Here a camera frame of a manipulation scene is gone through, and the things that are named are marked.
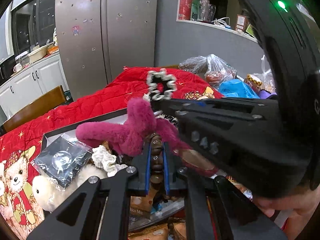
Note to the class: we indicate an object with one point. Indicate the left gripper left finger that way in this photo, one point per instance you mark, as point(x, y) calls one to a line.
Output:
point(99, 208)

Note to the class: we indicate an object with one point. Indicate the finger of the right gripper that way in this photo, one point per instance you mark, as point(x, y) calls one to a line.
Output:
point(224, 110)

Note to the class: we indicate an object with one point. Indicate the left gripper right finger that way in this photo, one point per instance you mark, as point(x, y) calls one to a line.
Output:
point(214, 208)

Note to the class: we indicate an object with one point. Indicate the white black lace scrunchie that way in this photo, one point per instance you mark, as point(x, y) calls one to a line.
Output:
point(161, 85)

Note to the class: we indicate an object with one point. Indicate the clear bag black card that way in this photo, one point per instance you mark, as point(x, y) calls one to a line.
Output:
point(62, 159)

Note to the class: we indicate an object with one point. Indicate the person right hand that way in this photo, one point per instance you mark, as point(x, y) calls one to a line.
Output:
point(303, 221)

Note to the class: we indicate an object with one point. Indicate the clear plastic food bag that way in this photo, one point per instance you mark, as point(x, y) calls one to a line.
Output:
point(214, 69)

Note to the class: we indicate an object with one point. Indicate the black storage box tray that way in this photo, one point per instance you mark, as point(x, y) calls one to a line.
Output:
point(168, 209)

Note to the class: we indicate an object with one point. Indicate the blue plastic bag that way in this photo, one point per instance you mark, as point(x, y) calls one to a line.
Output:
point(237, 89)

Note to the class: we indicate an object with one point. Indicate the purple grey fabric bag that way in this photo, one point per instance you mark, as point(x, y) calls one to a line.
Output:
point(263, 94)

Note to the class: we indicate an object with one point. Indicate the pink plush bear toy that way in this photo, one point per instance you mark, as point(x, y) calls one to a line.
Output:
point(128, 138)

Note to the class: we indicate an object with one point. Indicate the red bear print blanket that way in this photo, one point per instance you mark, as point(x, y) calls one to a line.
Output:
point(19, 212)

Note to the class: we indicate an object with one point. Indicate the red gift box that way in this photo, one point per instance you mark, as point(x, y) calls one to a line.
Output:
point(184, 12)

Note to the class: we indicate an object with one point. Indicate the silver double door refrigerator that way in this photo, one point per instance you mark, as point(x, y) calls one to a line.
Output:
point(98, 38)

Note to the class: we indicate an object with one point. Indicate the wooden chair back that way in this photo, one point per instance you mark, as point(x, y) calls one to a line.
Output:
point(38, 107)

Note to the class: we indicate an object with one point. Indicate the white kitchen cabinet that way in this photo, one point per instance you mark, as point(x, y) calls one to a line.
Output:
point(31, 83)

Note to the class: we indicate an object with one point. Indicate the white wall shelf unit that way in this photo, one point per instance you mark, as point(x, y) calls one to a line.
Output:
point(228, 15)

